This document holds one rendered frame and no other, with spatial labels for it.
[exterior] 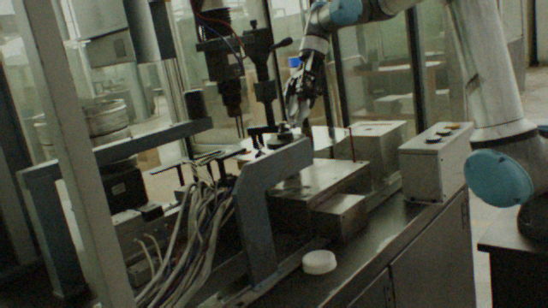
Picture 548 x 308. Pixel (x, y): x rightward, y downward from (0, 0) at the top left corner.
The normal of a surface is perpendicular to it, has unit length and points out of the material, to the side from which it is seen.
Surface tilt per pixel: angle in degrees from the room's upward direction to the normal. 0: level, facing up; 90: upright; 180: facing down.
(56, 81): 90
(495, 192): 97
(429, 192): 90
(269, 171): 90
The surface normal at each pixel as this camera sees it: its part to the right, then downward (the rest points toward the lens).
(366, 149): -0.64, 0.29
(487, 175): -0.83, 0.38
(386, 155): 0.75, 0.04
